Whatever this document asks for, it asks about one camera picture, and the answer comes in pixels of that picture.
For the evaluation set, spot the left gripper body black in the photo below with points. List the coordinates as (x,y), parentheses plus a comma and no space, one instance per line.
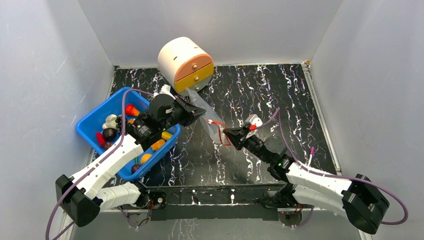
(181,114)

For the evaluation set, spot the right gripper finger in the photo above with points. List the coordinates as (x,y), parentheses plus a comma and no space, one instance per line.
(236,132)
(237,141)

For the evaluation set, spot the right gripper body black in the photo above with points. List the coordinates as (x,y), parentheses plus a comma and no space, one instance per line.
(242,139)

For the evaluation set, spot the clear zip top bag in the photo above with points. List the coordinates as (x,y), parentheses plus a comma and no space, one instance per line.
(211,122)

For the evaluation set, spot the orange tangerine toy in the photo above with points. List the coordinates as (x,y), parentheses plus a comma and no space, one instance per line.
(157,145)

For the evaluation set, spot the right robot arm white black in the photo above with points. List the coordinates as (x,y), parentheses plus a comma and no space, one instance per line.
(358,201)

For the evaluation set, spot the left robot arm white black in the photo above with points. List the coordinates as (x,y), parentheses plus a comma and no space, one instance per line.
(83,195)

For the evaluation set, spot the crumpled orange food toy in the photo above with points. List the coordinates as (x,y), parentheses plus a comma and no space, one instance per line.
(144,158)

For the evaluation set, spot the yellow banana toy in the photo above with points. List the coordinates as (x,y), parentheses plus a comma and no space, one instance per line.
(166,135)

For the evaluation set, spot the round white drawer cabinet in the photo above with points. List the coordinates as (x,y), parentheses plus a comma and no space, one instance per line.
(185,66)

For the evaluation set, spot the red orange pepper toy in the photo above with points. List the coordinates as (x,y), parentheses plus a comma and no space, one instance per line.
(131,110)

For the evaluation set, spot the pink pen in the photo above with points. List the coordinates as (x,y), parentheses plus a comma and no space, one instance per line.
(311,154)

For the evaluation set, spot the purple mangosteen toy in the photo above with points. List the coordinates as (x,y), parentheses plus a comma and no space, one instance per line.
(135,167)

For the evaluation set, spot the white garlic toy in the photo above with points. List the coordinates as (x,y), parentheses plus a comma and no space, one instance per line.
(110,122)

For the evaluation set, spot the dark purple plum toy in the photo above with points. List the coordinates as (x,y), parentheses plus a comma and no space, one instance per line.
(109,134)

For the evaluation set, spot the blue plastic bin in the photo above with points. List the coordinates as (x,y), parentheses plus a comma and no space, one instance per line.
(92,123)

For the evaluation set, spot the red chili toy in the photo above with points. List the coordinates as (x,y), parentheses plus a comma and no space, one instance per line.
(100,139)

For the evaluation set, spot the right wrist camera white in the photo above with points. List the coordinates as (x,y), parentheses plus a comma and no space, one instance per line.
(255,122)

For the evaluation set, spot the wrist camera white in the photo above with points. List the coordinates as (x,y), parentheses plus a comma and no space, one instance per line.
(166,89)
(255,122)

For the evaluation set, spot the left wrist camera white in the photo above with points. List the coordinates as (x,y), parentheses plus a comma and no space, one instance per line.
(166,89)

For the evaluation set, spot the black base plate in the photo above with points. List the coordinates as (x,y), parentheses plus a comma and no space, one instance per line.
(223,202)

